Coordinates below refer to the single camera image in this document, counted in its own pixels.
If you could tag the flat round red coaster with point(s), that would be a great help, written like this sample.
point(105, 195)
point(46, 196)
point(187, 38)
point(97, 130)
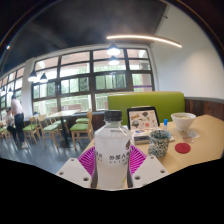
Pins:
point(182, 148)

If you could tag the clear plastic water bottle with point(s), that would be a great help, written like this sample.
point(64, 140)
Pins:
point(112, 156)

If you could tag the hanging pendant lamps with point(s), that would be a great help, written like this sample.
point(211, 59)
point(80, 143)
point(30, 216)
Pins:
point(113, 50)

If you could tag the white ceramic bowl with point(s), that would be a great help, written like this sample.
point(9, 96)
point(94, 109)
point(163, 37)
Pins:
point(183, 120)

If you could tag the person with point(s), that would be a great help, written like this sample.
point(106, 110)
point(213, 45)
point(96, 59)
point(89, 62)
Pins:
point(9, 121)
point(18, 120)

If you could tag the flat book under tablet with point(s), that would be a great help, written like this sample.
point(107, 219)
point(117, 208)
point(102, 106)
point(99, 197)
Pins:
point(141, 136)

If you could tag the light wooden dining table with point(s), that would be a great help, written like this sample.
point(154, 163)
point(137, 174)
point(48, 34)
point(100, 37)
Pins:
point(61, 114)

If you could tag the long curved light bar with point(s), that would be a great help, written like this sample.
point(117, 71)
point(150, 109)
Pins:
point(143, 37)

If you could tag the green upholstered bench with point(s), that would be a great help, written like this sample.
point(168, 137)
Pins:
point(166, 103)

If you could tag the small blue-capped bottle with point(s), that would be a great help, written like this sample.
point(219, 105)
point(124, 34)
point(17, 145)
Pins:
point(165, 124)

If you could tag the wooden chairs with green seats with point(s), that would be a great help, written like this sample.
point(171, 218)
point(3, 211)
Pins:
point(80, 127)

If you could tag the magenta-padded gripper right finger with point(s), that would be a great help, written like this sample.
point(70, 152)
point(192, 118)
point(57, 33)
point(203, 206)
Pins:
point(148, 170)

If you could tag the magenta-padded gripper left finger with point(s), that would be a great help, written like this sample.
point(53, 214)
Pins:
point(75, 171)

